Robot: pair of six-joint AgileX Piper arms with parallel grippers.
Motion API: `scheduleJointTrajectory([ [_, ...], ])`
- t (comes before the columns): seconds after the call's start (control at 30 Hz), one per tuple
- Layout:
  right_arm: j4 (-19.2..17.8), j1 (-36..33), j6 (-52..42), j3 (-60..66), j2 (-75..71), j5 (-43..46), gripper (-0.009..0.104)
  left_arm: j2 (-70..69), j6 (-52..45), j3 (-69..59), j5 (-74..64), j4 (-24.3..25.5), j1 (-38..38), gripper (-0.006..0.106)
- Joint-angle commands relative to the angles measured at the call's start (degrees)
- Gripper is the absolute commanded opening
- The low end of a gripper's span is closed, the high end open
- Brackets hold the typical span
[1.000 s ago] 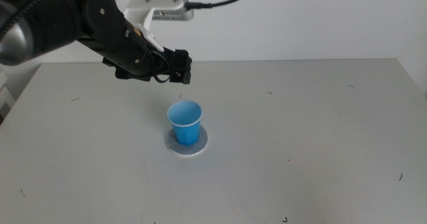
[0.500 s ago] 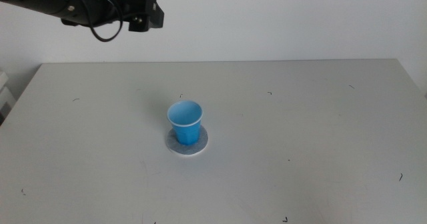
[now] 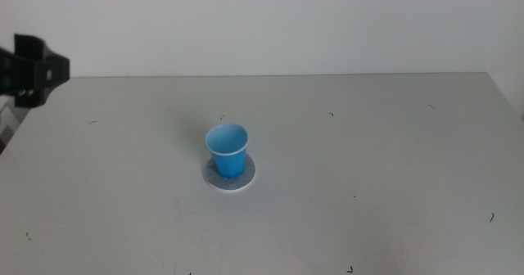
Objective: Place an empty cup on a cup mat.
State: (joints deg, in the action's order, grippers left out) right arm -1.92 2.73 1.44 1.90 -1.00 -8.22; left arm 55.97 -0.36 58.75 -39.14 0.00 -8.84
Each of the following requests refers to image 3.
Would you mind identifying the blue plastic cup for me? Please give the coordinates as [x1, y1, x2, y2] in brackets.
[204, 123, 250, 180]

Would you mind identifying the grey round cup mat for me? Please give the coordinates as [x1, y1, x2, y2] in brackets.
[202, 152, 256, 192]

